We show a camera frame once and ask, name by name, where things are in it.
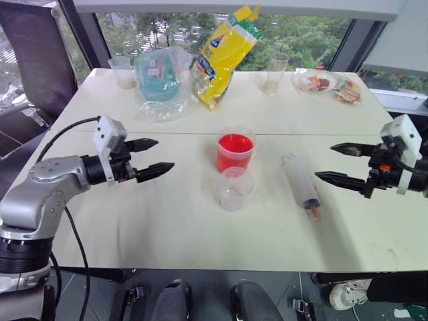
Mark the small clear plastic cup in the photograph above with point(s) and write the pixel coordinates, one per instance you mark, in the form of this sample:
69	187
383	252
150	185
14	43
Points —
235	194

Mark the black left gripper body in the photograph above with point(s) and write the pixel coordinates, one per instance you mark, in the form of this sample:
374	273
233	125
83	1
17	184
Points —
121	165

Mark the dark window frame post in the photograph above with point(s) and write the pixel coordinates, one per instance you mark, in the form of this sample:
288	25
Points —
359	45
82	36

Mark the cup of red liquid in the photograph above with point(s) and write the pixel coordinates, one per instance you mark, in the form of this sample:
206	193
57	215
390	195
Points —
234	154

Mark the black office chair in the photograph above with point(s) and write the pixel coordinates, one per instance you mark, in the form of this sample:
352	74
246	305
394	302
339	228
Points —
36	57

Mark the yellow plastic snack bag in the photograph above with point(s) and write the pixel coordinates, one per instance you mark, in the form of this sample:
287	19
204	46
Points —
219	63

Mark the clear bag of colourful snacks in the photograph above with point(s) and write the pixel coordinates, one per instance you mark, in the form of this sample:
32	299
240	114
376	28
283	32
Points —
329	87

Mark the dark rounded shape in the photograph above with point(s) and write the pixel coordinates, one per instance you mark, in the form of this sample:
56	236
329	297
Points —
174	302

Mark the small measuring cup with grains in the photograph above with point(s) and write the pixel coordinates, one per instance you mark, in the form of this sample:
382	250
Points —
123	72

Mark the tall clear plastic cup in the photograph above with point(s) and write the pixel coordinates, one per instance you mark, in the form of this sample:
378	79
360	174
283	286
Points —
274	75

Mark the black table frame bar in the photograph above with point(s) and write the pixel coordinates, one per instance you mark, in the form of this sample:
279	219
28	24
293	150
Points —
341	278

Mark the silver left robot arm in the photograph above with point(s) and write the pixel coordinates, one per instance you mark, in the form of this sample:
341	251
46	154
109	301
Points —
40	187

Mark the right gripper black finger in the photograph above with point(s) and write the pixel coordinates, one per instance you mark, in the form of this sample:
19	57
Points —
351	149
344	180

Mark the clear bag with teal packet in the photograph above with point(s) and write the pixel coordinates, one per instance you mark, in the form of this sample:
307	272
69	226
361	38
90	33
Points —
157	78

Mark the black trouser leg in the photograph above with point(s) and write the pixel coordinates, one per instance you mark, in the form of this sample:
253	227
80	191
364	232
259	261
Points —
398	289

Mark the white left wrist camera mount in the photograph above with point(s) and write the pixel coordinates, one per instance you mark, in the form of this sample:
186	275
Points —
107	128

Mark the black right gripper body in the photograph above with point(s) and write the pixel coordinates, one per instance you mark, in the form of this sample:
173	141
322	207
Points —
384	174

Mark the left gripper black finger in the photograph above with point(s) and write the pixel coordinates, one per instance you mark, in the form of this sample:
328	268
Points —
155	170
143	144

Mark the white sneaker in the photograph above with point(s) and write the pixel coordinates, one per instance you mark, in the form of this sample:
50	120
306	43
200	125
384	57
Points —
347	294

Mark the white paper scrap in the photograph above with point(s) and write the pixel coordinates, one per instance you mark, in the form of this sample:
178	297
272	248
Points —
401	313

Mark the clear plastic syringe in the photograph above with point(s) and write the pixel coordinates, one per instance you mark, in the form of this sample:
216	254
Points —
301	182

